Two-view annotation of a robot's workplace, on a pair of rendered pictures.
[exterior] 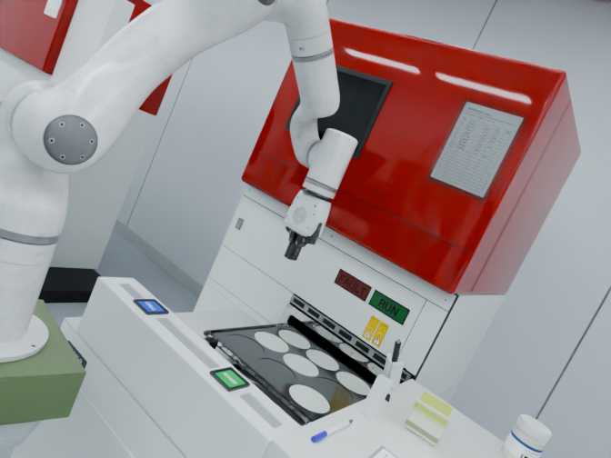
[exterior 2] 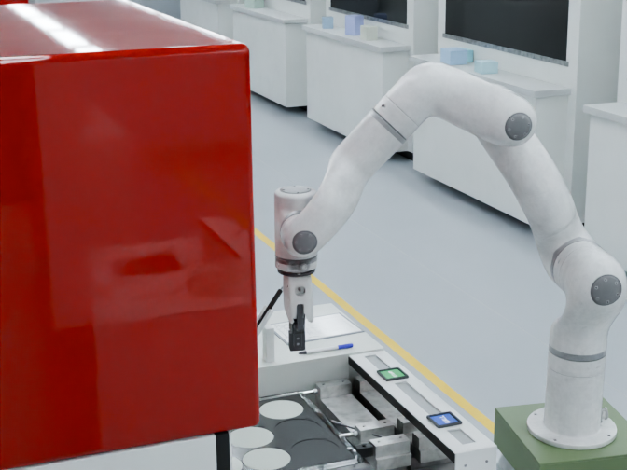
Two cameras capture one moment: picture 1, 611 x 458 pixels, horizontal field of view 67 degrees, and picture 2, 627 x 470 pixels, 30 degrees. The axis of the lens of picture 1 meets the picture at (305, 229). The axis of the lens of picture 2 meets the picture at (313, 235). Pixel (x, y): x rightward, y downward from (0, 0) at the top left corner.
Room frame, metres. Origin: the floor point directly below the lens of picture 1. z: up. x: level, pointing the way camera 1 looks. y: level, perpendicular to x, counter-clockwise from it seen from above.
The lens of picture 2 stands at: (2.89, 1.35, 2.03)
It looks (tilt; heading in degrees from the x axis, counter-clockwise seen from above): 16 degrees down; 217
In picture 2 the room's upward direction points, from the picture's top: 1 degrees counter-clockwise
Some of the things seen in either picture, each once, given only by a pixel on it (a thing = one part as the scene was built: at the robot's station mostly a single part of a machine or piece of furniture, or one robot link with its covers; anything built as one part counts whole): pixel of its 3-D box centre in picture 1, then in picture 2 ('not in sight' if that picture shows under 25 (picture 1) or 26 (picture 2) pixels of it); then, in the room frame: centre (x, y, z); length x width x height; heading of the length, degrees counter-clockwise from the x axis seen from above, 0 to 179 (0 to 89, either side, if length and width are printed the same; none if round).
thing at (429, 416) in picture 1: (429, 417); not in sight; (0.93, -0.40, 1.00); 0.07 x 0.07 x 0.07; 66
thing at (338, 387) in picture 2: not in sight; (333, 388); (0.81, -0.14, 0.89); 0.08 x 0.03 x 0.03; 147
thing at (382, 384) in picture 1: (385, 384); (261, 334); (0.91, -0.28, 1.03); 0.06 x 0.04 x 0.13; 147
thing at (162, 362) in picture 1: (175, 373); (416, 425); (0.86, 0.12, 0.89); 0.55 x 0.09 x 0.14; 57
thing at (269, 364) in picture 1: (300, 365); (250, 438); (1.13, -0.13, 0.90); 0.34 x 0.34 x 0.01; 57
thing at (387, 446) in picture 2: not in sight; (389, 445); (0.99, 0.13, 0.89); 0.08 x 0.03 x 0.03; 147
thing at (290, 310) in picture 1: (335, 353); not in sight; (1.32, -0.24, 0.89); 0.44 x 0.02 x 0.10; 57
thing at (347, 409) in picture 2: not in sight; (360, 427); (0.90, 0.00, 0.87); 0.36 x 0.08 x 0.03; 57
